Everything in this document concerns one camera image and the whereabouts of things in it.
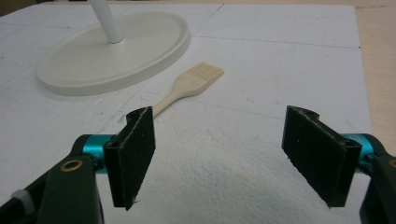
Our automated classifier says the cream slotted spatula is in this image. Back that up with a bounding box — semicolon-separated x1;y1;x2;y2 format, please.
151;62;225;119

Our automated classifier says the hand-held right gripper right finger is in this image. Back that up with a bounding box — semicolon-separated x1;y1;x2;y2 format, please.
281;105;363;208

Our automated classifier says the white round lamp stand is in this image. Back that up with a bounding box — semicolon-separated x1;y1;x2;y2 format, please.
35;0;192;97

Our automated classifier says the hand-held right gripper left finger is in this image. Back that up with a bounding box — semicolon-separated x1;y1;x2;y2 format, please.
103;105;156;211

